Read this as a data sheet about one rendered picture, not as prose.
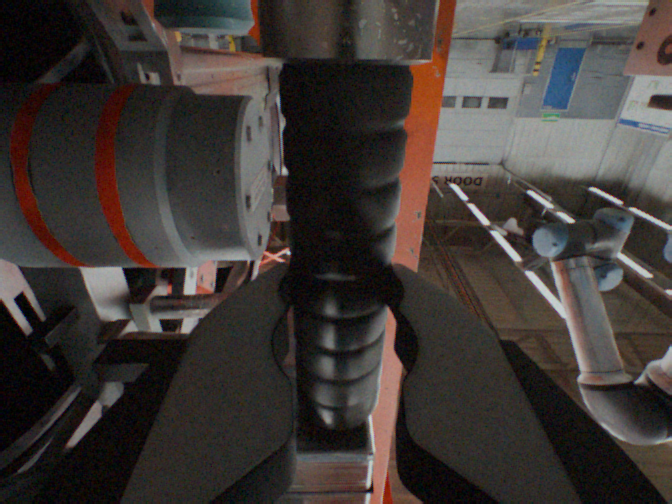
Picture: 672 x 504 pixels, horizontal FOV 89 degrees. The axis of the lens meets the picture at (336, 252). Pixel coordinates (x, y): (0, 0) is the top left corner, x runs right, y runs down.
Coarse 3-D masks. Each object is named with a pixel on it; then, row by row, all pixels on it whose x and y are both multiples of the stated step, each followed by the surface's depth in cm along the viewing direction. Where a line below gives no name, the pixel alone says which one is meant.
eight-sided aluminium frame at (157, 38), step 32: (96, 0) 37; (128, 0) 37; (128, 32) 42; (160, 32) 41; (128, 64) 44; (160, 64) 44; (160, 288) 50; (192, 288) 51; (160, 320) 47; (192, 320) 50; (96, 416) 36; (64, 448) 32; (0, 480) 27; (32, 480) 28
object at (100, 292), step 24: (48, 288) 30; (72, 288) 30; (96, 288) 31; (120, 288) 34; (48, 312) 31; (96, 312) 31; (120, 312) 34; (72, 336) 32; (96, 336) 32; (72, 360) 34; (96, 384) 35
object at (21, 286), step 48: (0, 0) 37; (48, 0) 37; (0, 48) 41; (48, 48) 42; (96, 48) 42; (0, 288) 32; (0, 336) 44; (0, 384) 38; (48, 384) 39; (0, 432) 33
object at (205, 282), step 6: (204, 264) 56; (210, 264) 59; (216, 264) 62; (198, 270) 54; (204, 270) 56; (210, 270) 59; (198, 276) 53; (204, 276) 56; (210, 276) 59; (198, 282) 53; (204, 282) 56; (210, 282) 59; (168, 288) 55; (198, 288) 55; (204, 288) 56; (210, 288) 59
